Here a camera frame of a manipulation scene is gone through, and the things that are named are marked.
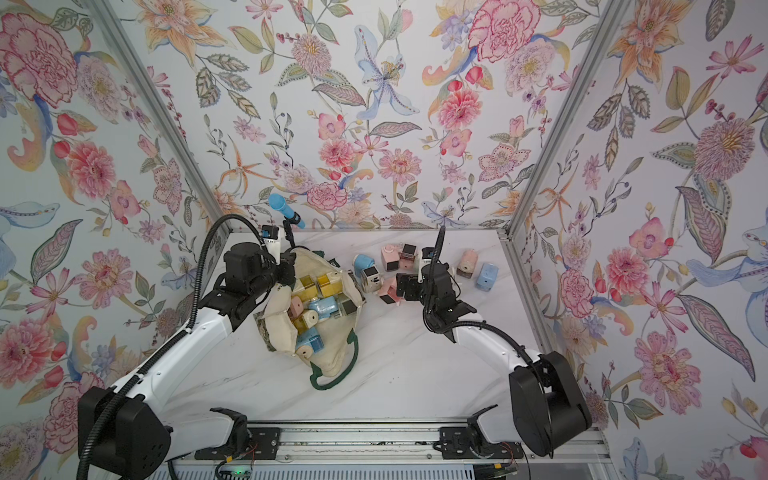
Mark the small pink pencil sharpener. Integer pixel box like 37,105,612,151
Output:
399,243,417,271

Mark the pink round pencil sharpener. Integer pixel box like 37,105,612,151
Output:
456,249,479,279

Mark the pink square pencil sharpener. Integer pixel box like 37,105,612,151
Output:
378,277,401,305

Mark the blue cube pencil sharpener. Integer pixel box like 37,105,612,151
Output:
475,262,499,292

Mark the large pink pencil sharpener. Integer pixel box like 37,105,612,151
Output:
381,244,400,272

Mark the pale green cube sharpener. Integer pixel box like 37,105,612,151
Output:
361,266,382,293

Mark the light blue pencil sharpener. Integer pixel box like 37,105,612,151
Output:
353,254,376,277

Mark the blue round-front pencil sharpener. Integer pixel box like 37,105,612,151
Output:
308,296,339,321

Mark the cream green tote bag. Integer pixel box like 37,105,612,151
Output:
254,247,365,391

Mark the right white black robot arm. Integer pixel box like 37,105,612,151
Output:
396,262,593,456

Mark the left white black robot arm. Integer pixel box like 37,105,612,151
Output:
76,242,296,479

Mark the yellow pencil sharpener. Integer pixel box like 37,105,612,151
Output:
293,275,320,303
316,272,343,298

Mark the black microphone stand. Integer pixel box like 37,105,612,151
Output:
283,214,302,249

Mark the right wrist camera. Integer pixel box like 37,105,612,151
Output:
418,247,435,273

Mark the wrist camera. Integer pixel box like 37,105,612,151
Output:
259,224,284,263
418,247,435,273

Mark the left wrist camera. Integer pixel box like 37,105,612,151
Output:
259,224,284,263

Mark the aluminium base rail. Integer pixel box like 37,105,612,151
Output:
151,418,618,479

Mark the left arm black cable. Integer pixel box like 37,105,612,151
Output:
76,213,265,480

